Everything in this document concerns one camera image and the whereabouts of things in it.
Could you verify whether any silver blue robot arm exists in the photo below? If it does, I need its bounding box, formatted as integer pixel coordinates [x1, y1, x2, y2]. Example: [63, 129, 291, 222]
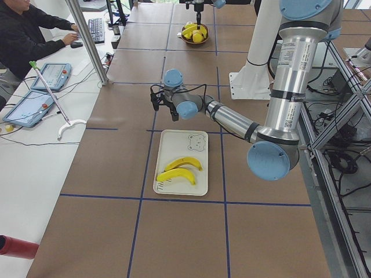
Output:
[151, 1, 343, 181]
[184, 0, 226, 30]

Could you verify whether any aluminium frame post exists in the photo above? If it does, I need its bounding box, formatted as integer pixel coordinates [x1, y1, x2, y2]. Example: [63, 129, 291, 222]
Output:
[66, 0, 108, 86]

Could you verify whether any brown wicker basket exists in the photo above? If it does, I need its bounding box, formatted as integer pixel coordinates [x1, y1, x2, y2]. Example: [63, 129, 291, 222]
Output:
[180, 23, 209, 45]

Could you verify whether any white hook reaching stick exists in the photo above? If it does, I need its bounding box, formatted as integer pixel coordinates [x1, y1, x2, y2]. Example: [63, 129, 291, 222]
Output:
[29, 61, 87, 141]

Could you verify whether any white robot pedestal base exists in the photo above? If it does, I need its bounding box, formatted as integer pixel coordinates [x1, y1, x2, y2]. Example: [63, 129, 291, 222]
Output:
[229, 0, 282, 100]

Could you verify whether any black computer mouse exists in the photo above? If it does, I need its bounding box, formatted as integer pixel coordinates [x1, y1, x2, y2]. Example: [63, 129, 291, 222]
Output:
[70, 41, 83, 49]

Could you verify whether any near blue teach pendant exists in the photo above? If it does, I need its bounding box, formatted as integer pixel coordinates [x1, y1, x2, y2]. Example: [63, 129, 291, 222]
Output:
[3, 90, 54, 127]

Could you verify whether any yellow banana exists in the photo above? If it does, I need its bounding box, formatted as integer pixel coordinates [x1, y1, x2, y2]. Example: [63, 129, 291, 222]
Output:
[181, 24, 198, 39]
[164, 156, 203, 171]
[156, 168, 196, 185]

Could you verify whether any far blue teach pendant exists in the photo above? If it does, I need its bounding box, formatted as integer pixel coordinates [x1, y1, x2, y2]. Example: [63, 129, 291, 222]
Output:
[40, 63, 72, 92]

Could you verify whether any black computer keyboard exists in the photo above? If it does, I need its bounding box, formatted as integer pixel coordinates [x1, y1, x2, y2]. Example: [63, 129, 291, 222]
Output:
[88, 18, 105, 43]

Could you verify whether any red fire extinguisher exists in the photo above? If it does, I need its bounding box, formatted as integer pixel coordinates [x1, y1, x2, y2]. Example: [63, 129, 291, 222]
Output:
[1, 235, 39, 259]

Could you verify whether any yellow lemon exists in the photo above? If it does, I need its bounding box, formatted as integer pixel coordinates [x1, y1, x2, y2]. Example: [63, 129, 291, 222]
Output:
[192, 30, 204, 43]

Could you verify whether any white rectangular bear tray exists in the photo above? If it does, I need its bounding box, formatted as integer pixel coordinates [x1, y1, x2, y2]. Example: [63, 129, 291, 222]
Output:
[153, 130, 208, 196]

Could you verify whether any blue teach pendant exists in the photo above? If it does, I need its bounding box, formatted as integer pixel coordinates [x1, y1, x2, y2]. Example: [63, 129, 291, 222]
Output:
[3, 90, 54, 127]
[40, 63, 72, 92]

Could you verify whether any person in black jacket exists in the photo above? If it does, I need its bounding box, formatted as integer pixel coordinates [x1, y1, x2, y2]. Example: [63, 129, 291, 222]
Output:
[1, 1, 78, 80]

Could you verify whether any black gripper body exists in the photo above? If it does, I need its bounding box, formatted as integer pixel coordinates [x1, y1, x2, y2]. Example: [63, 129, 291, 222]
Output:
[150, 86, 179, 116]
[185, 0, 205, 13]

